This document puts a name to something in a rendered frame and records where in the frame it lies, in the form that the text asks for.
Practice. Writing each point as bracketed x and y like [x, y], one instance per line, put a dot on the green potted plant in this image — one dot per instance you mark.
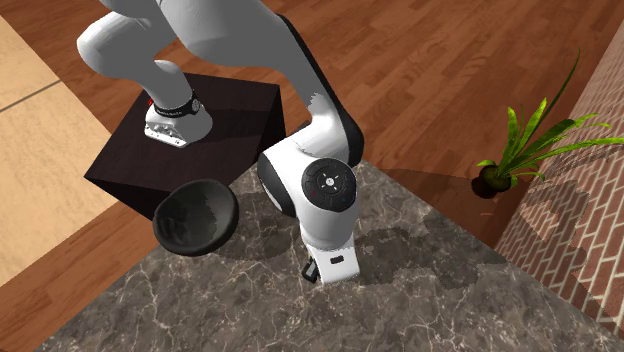
[524, 146]

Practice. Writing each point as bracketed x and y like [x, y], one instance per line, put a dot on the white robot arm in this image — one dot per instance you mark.
[234, 39]

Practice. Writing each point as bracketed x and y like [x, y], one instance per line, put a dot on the black bowl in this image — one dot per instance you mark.
[195, 219]

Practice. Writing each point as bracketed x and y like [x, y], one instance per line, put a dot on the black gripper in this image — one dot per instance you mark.
[310, 269]

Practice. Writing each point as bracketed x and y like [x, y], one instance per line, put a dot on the dark robot stand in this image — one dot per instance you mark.
[239, 122]

